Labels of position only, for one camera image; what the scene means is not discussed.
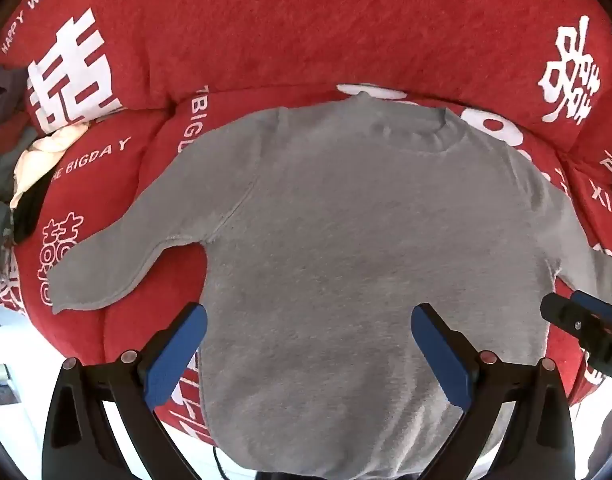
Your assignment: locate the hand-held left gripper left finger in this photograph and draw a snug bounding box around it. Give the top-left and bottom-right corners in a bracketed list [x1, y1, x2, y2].
[42, 302, 208, 480]

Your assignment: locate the red printed blanket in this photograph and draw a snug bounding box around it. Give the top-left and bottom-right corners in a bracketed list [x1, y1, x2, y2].
[0, 0, 612, 446]

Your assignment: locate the cream cloth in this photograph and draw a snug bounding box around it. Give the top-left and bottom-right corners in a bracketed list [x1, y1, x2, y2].
[8, 122, 89, 208]

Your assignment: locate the black cloth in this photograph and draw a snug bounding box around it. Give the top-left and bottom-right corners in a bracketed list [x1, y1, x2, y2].
[11, 175, 54, 243]

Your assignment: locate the purple-grey cloth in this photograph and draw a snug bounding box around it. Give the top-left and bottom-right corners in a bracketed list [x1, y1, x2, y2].
[0, 62, 29, 136]

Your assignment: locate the grey knit sweater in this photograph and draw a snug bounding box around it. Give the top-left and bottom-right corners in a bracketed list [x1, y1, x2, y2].
[48, 95, 612, 476]

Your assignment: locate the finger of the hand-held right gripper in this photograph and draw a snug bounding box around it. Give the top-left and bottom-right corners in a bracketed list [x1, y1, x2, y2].
[572, 290, 612, 323]
[540, 293, 612, 386]

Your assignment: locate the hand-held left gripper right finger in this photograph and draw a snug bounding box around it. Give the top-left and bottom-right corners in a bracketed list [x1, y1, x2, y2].
[411, 302, 576, 480]

